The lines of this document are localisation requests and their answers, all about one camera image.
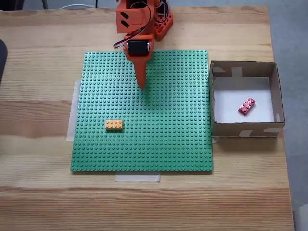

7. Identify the white cable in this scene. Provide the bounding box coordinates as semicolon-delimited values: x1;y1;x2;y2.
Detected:
59;3;97;10

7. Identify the masking tape strip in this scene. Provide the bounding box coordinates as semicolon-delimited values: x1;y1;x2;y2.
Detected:
115;172;161;183
66;80;82;141

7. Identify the cardboard box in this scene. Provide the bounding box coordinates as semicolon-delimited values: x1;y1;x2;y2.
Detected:
209;60;286;138

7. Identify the red lego block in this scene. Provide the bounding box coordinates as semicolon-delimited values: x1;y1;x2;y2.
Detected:
238;96;257;117

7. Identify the gripper servo cable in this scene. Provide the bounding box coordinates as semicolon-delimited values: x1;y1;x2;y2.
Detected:
113;4;153;49

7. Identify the green lego baseplate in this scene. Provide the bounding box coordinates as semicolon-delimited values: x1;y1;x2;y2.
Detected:
70;50;214;173

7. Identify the yellow lego block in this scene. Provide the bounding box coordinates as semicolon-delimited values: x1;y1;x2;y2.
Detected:
105;120;125;132

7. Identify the black oval object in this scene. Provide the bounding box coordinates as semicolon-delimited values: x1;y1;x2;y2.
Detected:
0;38;8;87

